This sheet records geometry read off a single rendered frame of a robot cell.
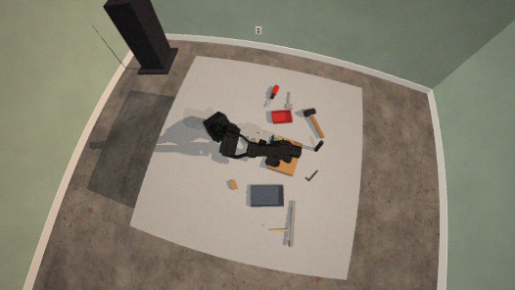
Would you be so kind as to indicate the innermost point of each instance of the light wooden board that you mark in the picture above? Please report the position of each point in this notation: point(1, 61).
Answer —
point(284, 167)

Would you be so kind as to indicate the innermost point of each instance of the red shallow tray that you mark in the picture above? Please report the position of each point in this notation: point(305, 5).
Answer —
point(283, 116)

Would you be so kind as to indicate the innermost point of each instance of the red-handled screwdriver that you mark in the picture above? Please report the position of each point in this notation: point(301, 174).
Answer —
point(273, 93)

